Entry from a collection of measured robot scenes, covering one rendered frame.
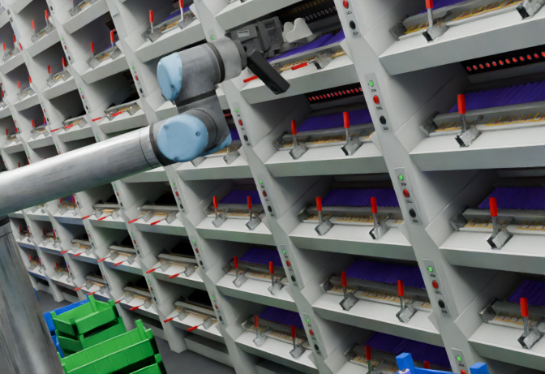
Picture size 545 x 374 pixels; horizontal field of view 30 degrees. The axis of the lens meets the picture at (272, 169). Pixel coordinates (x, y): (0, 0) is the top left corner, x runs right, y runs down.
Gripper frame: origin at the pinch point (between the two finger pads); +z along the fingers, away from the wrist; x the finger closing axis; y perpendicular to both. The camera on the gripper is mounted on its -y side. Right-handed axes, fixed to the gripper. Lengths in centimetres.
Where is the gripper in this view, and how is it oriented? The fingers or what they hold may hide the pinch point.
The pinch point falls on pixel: (314, 38)
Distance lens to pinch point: 229.0
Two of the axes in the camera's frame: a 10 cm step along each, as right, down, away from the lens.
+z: 8.5, -3.4, 4.1
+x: -4.2, 0.2, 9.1
